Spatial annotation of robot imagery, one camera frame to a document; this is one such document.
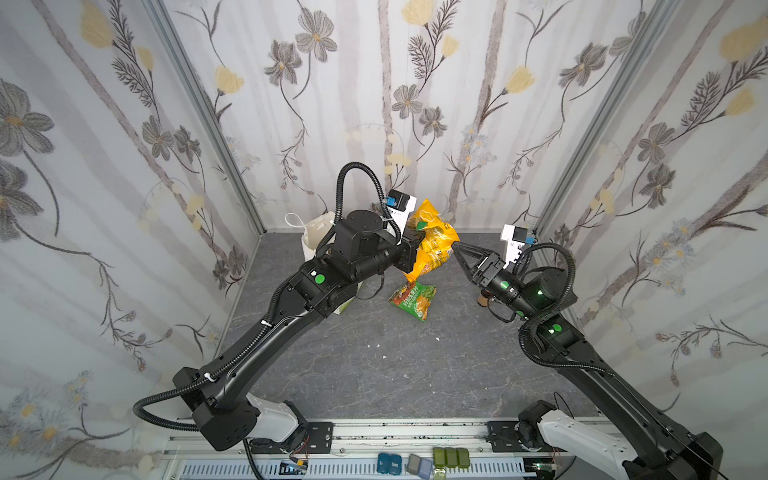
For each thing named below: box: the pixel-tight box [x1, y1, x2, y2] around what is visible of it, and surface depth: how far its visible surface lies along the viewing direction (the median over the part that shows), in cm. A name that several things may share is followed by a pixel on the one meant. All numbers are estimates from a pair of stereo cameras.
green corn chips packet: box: [388, 281, 437, 322], surface depth 98 cm
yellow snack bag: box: [404, 199, 460, 284], surface depth 62 cm
